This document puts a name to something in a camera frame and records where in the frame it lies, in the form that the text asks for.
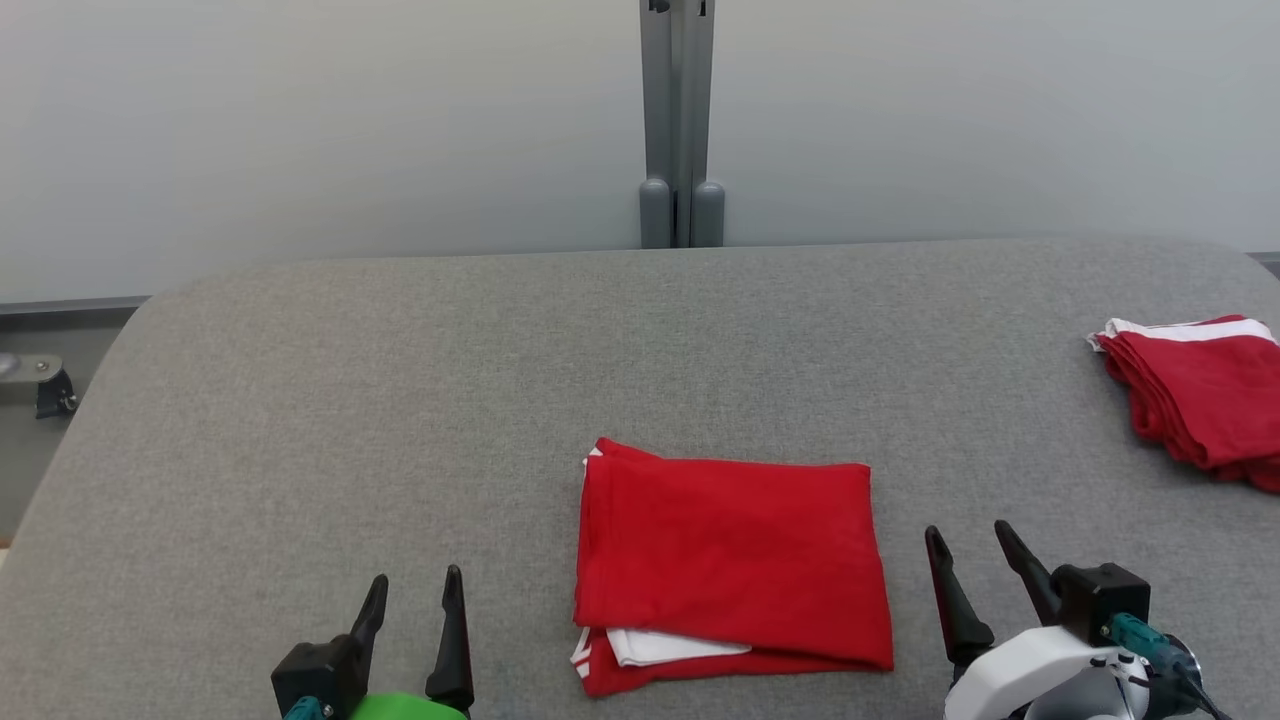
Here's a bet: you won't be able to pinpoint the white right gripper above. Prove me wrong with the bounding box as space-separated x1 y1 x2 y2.
924 520 1138 720

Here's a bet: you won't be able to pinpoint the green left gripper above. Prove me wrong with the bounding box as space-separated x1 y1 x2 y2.
345 565 475 720

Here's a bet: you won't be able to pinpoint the red and white basketball jersey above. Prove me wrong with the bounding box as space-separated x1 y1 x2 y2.
570 437 896 698

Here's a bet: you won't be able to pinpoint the red shorts with white trim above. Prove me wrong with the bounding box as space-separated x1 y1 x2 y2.
1087 315 1280 494

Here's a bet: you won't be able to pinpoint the teal right camera connector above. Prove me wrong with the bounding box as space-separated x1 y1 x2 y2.
1110 613 1196 686

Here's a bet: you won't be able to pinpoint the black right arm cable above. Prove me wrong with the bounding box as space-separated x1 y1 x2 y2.
1180 678 1237 720

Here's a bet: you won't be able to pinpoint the black and metal floor bracket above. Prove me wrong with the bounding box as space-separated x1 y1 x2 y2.
0 354 79 420

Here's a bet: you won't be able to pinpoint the grey metal double post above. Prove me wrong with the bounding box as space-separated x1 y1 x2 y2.
640 0 726 250

